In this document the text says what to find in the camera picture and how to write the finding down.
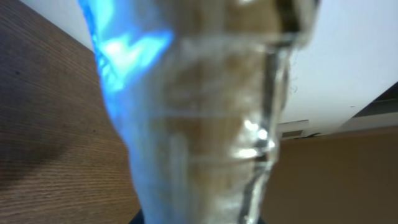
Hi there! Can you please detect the orange spaghetti packet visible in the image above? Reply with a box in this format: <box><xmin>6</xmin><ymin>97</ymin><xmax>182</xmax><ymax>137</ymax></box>
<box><xmin>79</xmin><ymin>0</ymin><xmax>319</xmax><ymax>223</ymax></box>

